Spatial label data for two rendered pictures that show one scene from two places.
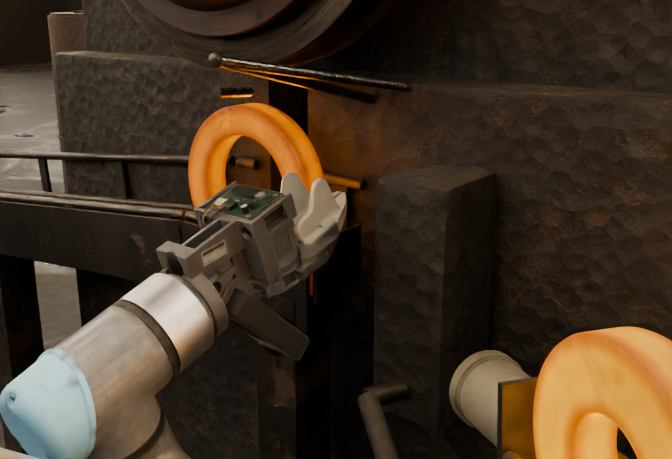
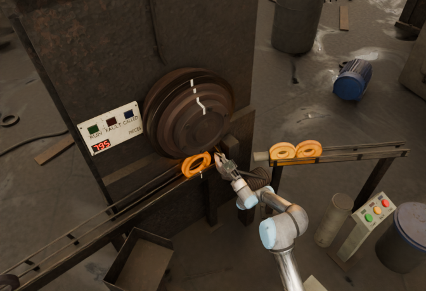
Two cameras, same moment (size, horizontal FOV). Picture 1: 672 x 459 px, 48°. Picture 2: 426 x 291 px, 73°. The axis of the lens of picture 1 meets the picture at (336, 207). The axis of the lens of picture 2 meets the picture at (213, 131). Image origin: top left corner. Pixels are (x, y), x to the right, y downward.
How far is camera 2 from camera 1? 156 cm
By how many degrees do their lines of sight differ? 66
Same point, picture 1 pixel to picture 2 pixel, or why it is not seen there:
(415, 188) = (235, 144)
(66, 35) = not seen: outside the picture
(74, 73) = (116, 184)
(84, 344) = (249, 193)
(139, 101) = (146, 173)
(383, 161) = not seen: hidden behind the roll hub
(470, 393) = (258, 158)
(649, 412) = (288, 148)
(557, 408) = (275, 153)
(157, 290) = (242, 182)
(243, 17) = not seen: hidden behind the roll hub
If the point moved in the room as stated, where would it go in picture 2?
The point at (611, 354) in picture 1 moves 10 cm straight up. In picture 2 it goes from (283, 146) to (286, 135)
